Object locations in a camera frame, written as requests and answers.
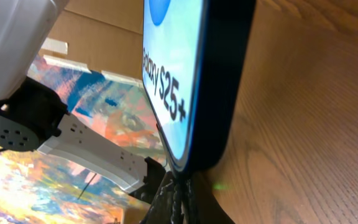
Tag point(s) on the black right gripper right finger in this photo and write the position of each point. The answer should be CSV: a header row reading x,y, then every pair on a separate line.
x,y
202,206

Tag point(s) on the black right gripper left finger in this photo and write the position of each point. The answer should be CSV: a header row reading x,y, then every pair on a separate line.
x,y
165,205

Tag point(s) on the blue screen smartphone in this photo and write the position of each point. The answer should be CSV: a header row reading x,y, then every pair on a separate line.
x,y
193,53

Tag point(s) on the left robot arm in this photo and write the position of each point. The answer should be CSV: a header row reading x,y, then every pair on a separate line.
x,y
20,77

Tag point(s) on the colourful painted backdrop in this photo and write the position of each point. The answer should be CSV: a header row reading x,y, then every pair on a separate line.
x,y
43,188

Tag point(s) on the brown cardboard panel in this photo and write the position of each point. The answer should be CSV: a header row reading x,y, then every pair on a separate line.
x,y
104,34

